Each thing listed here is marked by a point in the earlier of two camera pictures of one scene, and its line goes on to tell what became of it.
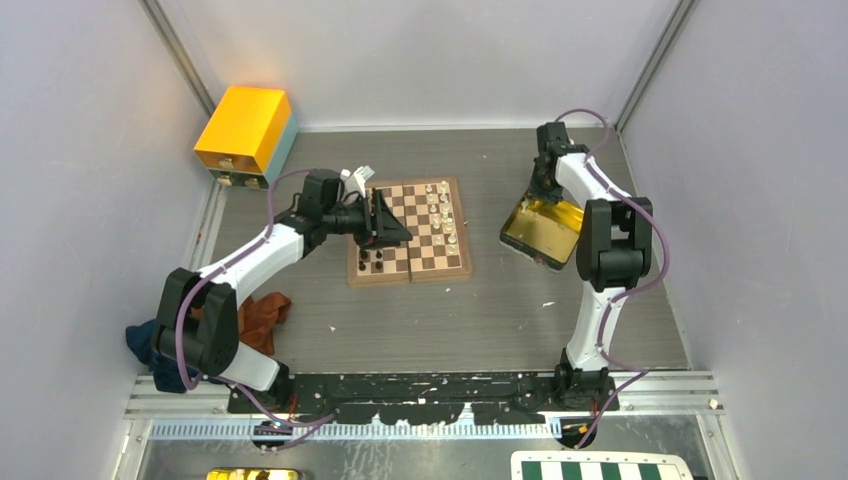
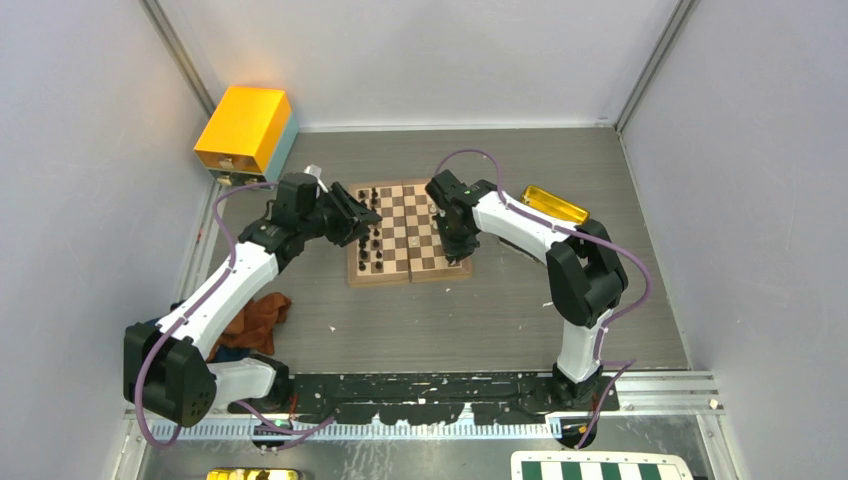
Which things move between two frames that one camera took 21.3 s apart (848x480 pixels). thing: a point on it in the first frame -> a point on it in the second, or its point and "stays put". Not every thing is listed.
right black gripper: [551, 197] -> [454, 251]
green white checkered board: [597, 465] stays put
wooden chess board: [431, 211] stays put
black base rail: [397, 400] stays put
